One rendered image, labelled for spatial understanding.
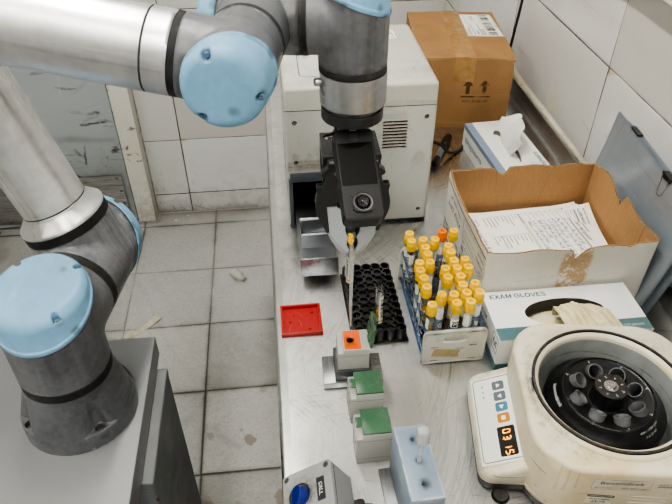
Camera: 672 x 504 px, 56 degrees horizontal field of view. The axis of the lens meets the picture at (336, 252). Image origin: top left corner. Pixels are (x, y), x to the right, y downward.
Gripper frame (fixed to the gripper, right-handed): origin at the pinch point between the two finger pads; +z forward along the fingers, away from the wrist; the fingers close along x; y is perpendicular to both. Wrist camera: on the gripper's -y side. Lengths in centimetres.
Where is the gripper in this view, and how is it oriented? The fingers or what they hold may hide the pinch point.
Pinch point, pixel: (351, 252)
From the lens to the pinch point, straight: 83.3
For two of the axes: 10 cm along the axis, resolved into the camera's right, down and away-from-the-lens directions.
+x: -10.0, 0.6, -0.7
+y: -0.9, -6.4, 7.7
